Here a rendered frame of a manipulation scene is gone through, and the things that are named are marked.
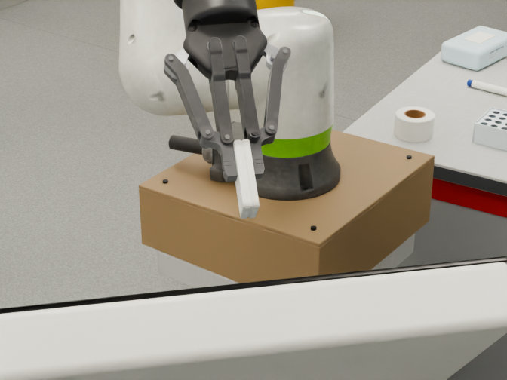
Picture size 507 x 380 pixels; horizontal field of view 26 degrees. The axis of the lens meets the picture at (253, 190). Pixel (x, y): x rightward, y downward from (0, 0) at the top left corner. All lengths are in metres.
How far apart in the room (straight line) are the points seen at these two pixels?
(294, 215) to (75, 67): 2.94
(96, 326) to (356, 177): 0.91
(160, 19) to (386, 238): 0.46
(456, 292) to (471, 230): 1.17
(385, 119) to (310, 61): 0.60
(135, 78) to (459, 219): 0.72
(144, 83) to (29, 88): 2.77
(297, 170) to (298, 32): 0.20
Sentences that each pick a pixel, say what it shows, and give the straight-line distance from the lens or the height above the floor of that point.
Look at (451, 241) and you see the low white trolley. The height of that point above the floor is 0.61.
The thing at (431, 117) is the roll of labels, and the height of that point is 0.80.
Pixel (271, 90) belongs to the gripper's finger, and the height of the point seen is 1.18.
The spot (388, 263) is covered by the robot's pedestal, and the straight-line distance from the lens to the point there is 1.64.
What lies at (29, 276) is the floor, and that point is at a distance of 3.03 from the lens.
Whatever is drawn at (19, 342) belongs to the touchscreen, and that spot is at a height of 1.18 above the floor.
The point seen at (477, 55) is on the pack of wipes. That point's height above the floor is 0.80.
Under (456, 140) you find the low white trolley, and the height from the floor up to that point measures 0.76.
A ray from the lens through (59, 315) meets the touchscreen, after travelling 0.73.
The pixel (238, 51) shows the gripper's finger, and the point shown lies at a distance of 1.09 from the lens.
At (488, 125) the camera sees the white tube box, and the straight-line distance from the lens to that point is 1.97.
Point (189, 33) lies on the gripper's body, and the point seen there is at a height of 1.23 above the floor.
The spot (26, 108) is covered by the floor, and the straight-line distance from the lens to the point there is 4.04.
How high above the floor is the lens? 1.61
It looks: 28 degrees down
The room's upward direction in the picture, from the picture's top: straight up
